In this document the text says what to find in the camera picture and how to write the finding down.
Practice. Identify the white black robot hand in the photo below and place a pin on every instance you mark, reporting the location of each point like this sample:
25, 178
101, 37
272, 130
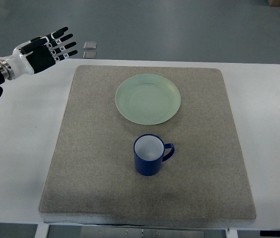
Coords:
41, 53

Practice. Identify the blue enamel mug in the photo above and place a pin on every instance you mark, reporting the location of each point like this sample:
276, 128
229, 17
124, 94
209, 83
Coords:
150, 152

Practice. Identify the lower metal floor plate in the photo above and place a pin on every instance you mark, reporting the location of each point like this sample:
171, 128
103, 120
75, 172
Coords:
89, 55

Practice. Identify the metal floor plate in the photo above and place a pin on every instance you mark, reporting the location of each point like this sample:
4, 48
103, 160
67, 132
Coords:
89, 55
90, 45

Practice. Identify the upper metal floor plate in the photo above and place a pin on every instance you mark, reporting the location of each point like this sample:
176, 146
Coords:
90, 45

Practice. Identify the light green plate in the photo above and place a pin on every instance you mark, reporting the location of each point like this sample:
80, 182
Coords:
148, 99

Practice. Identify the beige felt mat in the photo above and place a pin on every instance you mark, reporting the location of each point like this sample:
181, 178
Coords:
92, 177

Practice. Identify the black bar under table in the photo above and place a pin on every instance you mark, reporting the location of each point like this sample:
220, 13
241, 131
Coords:
279, 233

